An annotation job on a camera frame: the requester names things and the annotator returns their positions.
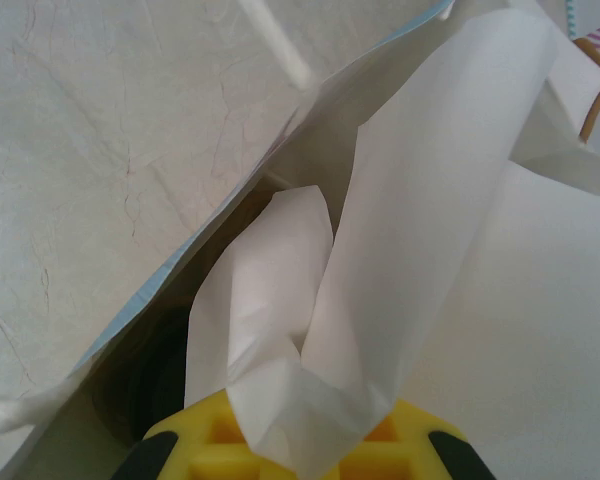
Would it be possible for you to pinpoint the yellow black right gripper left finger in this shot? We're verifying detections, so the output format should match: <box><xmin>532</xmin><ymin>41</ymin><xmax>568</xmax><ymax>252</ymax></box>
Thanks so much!
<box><xmin>112</xmin><ymin>389</ymin><xmax>301</xmax><ymax>480</ymax></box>

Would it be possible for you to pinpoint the white paper napkin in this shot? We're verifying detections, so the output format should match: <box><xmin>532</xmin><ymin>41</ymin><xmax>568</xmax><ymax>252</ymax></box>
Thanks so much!
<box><xmin>544</xmin><ymin>19</ymin><xmax>600</xmax><ymax>146</ymax></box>
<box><xmin>184</xmin><ymin>9</ymin><xmax>561</xmax><ymax>476</ymax></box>

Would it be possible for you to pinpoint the black plastic cup lid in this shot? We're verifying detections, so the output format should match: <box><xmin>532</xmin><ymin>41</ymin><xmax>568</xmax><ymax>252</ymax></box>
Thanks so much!
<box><xmin>92</xmin><ymin>304</ymin><xmax>191</xmax><ymax>446</ymax></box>

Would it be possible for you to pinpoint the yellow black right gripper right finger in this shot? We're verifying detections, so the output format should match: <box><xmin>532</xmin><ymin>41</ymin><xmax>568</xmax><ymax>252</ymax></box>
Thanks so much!
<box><xmin>329</xmin><ymin>397</ymin><xmax>499</xmax><ymax>480</ymax></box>

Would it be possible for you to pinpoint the white and green paper bag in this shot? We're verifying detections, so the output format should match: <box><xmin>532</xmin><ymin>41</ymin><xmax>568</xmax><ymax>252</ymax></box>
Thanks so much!
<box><xmin>0</xmin><ymin>0</ymin><xmax>600</xmax><ymax>480</ymax></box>

